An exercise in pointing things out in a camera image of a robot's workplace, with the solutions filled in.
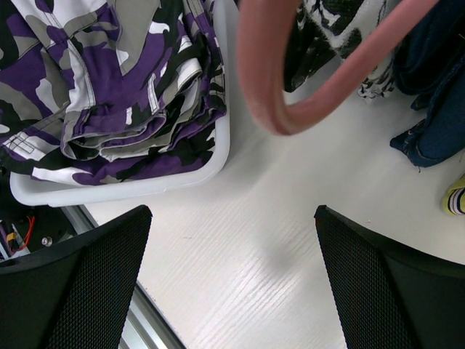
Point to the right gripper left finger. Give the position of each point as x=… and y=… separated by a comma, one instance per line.
x=75, y=294

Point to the aluminium front rail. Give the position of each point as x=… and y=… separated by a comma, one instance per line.
x=145, y=326

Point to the purple camouflage trousers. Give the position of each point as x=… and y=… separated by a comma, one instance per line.
x=109, y=91

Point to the white black lettered trousers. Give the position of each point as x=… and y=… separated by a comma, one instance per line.
x=380, y=83

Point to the white plastic basket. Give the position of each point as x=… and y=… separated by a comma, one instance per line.
x=145, y=185

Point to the yellow green trousers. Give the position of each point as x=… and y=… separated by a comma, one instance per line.
x=453, y=200

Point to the black white patterned trousers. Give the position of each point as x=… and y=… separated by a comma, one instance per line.
x=325, y=29

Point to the pink hanger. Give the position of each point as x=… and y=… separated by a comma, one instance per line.
x=264, y=28

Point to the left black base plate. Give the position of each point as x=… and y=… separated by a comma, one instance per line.
x=27, y=229

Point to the navy blue trousers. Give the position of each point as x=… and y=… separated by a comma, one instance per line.
x=430, y=66

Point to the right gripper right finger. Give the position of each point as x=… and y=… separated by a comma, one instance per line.
x=387, y=294

